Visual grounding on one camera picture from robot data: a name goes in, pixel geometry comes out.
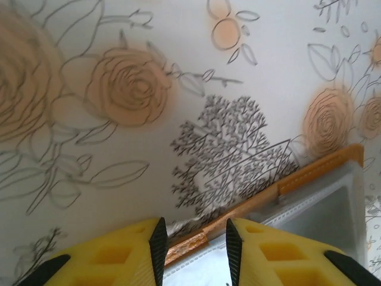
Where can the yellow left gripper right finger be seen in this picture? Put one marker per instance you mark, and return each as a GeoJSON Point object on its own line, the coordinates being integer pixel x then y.
{"type": "Point", "coordinates": [282, 262]}

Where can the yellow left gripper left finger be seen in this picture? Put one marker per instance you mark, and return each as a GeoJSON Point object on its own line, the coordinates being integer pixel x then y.
{"type": "Point", "coordinates": [104, 262]}

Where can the orange leather card holder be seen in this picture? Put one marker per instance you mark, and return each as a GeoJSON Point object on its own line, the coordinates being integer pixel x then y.
{"type": "Point", "coordinates": [321, 167]}

